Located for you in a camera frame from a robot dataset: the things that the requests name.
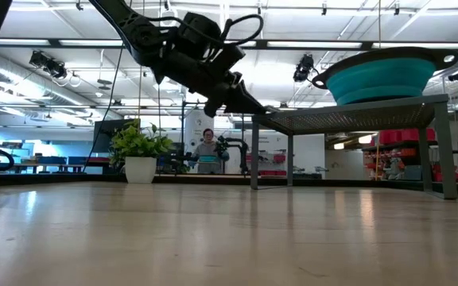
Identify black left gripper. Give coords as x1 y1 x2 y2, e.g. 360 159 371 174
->
141 23 280 119

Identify blue collapsible bowl black rim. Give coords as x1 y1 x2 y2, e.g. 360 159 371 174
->
311 46 458 106

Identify person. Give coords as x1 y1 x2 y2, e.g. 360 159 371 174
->
188 127 230 175

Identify grey perforated metal stand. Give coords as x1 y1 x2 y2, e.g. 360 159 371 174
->
250 93 458 201

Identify green plant white pot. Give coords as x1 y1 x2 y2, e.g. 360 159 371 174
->
108 118 177 185

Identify black monitor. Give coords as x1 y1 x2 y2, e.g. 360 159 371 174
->
92 118 141 154

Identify red storage bin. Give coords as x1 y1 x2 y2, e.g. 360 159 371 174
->
402 127 437 142
378 129 404 145

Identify hanging black cable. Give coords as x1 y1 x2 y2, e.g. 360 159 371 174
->
84 45 126 168

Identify black overhead frame beam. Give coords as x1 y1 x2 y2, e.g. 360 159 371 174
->
0 37 458 52

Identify silver air duct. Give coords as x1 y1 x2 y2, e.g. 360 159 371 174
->
0 47 122 120

